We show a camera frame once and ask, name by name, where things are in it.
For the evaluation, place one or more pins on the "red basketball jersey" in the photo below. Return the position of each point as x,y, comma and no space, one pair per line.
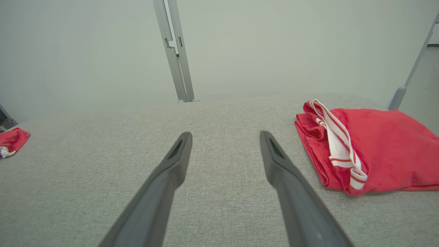
394,147

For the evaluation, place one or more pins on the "slanted grey partition post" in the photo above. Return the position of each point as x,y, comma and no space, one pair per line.
398,97

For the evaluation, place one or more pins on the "red shorts white stripe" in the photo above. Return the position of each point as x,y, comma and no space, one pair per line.
13,139

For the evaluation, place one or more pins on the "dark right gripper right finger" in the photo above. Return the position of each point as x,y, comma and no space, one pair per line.
298,206

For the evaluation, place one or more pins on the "grey partition foot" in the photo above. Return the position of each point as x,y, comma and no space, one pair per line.
7,121

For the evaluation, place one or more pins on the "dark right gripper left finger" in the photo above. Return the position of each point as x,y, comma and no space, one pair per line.
154,199

